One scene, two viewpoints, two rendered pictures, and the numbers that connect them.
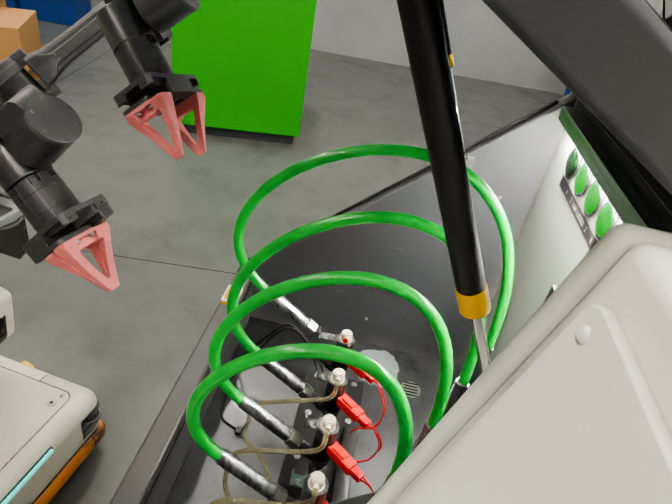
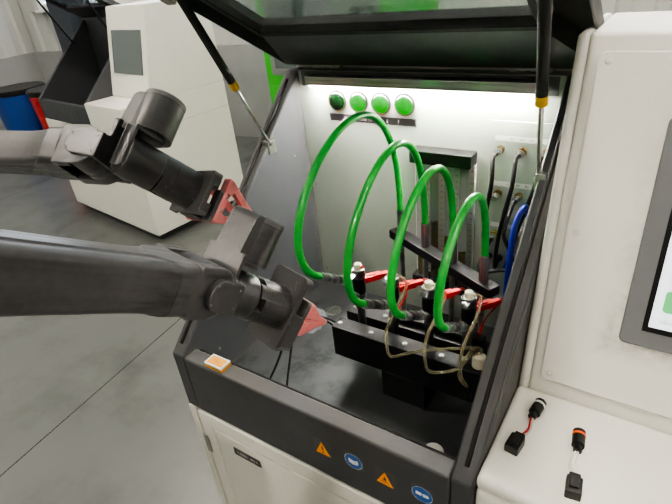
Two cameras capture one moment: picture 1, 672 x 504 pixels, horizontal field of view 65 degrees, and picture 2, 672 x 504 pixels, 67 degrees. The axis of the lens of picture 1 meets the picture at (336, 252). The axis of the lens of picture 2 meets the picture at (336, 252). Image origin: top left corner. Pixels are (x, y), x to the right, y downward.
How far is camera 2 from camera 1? 0.74 m
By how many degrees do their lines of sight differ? 48
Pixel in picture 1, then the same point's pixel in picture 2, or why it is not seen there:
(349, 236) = not seen: hidden behind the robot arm
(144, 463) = (376, 435)
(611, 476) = (659, 68)
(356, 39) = not seen: outside the picture
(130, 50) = (174, 170)
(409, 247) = not seen: hidden behind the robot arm
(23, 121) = (268, 226)
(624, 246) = (589, 37)
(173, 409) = (330, 415)
